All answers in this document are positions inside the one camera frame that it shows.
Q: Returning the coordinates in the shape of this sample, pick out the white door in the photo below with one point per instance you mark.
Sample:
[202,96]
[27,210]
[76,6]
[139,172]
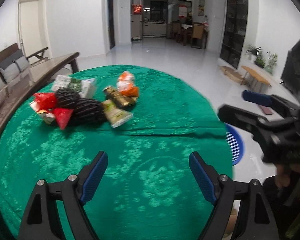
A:
[32,27]

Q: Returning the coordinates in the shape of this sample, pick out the dark wooden table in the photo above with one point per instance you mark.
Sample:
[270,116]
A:
[27,80]

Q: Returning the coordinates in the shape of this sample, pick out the dining table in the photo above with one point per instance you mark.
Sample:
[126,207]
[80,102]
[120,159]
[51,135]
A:
[187,27]

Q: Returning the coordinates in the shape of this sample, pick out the black ribbed snack packet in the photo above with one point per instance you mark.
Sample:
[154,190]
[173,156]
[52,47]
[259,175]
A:
[88,112]

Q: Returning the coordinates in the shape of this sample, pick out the dark glass cabinet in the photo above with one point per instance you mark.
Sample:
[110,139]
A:
[233,27]

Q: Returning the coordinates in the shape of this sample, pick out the small white carton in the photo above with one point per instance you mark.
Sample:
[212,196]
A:
[88,87]

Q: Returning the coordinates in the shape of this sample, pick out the framed wall picture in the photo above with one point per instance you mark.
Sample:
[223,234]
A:
[201,6]

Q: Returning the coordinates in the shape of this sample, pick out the white and green milk carton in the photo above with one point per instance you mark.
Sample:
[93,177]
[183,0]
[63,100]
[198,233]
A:
[62,82]

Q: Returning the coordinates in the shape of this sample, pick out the wooden dining chair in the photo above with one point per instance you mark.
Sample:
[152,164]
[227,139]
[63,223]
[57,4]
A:
[176,31]
[198,35]

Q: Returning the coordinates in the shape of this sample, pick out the red and white wall calendar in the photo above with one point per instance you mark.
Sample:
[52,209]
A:
[183,11]

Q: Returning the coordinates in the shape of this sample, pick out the light grey cushion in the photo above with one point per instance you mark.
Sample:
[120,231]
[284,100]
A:
[23,63]

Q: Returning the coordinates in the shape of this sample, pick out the blue plastic basket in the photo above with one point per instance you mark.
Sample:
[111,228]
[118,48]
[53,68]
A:
[234,146]

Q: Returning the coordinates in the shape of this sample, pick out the potted green plant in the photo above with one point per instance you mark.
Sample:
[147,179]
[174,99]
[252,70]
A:
[271,62]
[253,51]
[260,60]

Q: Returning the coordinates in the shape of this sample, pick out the green and white pouch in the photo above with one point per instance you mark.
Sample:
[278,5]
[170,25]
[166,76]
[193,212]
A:
[116,115]

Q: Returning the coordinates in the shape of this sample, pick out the green floral tablecloth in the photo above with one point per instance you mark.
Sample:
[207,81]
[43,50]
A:
[152,140]

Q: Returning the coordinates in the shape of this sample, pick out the wooden sofa bench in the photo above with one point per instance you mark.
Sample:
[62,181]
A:
[5,55]

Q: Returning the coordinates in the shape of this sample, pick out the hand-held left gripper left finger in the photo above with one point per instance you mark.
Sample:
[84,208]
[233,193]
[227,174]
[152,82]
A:
[96,173]

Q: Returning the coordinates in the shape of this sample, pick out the black foam net sleeve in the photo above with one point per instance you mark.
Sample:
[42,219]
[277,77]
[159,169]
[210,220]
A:
[67,98]

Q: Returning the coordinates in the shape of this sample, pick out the red hanging decoration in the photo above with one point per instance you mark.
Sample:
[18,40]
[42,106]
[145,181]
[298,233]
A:
[137,9]

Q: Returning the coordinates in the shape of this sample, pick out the green and gold wrapper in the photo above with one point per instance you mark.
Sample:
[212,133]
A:
[118,97]

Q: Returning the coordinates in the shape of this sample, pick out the person's right hand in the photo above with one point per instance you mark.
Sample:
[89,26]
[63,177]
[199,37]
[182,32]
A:
[282,177]

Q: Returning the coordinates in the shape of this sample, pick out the small wooden bench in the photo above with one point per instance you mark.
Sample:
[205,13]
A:
[255,77]

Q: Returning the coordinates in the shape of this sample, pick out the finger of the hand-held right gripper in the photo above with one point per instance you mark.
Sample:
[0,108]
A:
[240,117]
[256,97]

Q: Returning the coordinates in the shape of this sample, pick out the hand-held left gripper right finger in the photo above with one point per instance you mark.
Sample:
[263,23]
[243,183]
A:
[201,173]

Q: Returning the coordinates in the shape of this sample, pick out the orange and white wrapper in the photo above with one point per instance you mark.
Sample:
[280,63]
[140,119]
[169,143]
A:
[127,83]

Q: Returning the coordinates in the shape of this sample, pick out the black television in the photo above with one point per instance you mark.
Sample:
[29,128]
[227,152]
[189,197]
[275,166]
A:
[296,67]

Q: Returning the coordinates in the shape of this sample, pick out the red snack wrapper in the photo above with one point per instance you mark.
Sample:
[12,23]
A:
[43,101]
[62,117]

